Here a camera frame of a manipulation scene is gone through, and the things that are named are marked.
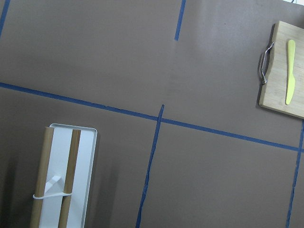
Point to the bamboo cutting board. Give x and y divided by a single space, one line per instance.
273 69

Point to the white rack tray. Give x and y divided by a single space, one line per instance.
57 173

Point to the yellow plastic knife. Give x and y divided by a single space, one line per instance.
290 88

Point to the wooden rod outer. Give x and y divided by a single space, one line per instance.
41 178

